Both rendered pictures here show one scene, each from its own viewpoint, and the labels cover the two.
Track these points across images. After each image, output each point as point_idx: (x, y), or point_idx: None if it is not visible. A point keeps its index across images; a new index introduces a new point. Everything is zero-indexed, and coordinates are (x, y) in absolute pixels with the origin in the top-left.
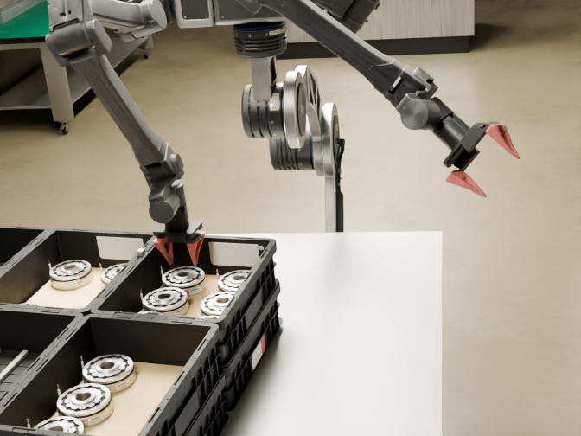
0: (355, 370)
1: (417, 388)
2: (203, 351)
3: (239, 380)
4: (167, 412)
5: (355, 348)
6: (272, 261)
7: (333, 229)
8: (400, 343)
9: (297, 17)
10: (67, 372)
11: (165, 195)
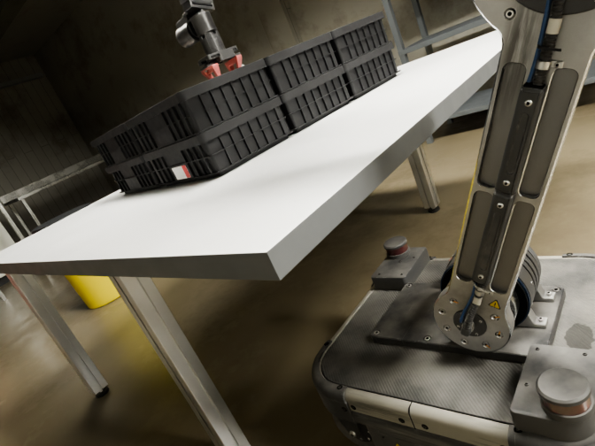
0: (121, 220)
1: (63, 249)
2: (113, 130)
3: (166, 174)
4: (99, 142)
5: (141, 216)
6: (181, 111)
7: (477, 157)
8: (109, 237)
9: None
10: None
11: (180, 25)
